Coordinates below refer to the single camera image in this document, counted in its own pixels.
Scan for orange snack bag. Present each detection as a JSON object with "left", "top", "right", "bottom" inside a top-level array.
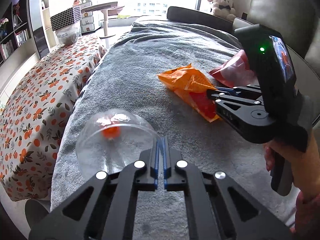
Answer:
[{"left": 158, "top": 64, "right": 219, "bottom": 122}]

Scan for clear bottle orange cap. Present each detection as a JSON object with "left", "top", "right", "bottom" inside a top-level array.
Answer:
[{"left": 75, "top": 108, "right": 160, "bottom": 180}]

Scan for round trash bin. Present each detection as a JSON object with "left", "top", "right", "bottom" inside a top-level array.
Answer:
[{"left": 24, "top": 199, "right": 50, "bottom": 229}]

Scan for person's right hand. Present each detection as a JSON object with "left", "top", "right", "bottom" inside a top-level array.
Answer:
[{"left": 263, "top": 129, "right": 320, "bottom": 234}]

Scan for red white snack bag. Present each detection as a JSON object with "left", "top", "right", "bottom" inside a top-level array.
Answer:
[{"left": 208, "top": 50, "right": 259, "bottom": 88}]

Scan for grey fleece blanket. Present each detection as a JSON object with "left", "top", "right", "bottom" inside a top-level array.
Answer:
[{"left": 50, "top": 20, "right": 298, "bottom": 226}]

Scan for white plush sheep toy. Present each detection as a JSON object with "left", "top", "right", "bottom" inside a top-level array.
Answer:
[{"left": 207, "top": 0, "right": 236, "bottom": 22}]

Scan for grey leather sofa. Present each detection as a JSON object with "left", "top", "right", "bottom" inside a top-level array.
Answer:
[{"left": 167, "top": 0, "right": 319, "bottom": 126}]

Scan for orange floral tablecloth table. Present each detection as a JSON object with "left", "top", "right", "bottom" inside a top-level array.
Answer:
[{"left": 1, "top": 34, "right": 106, "bottom": 202}]

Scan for white drawer cabinet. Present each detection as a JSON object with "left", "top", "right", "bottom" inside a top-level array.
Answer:
[{"left": 80, "top": 11, "right": 94, "bottom": 33}]

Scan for clear plastic jar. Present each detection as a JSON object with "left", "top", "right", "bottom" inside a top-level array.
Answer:
[{"left": 55, "top": 22, "right": 81, "bottom": 47}]

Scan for small round side table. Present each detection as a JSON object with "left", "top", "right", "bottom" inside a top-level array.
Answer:
[{"left": 81, "top": 2, "right": 118, "bottom": 39}]

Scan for black white checkered box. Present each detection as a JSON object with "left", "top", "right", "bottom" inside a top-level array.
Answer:
[{"left": 50, "top": 6, "right": 81, "bottom": 31}]

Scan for dark bookshelf unit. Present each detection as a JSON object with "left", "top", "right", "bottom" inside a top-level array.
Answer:
[{"left": 1, "top": 0, "right": 31, "bottom": 65}]

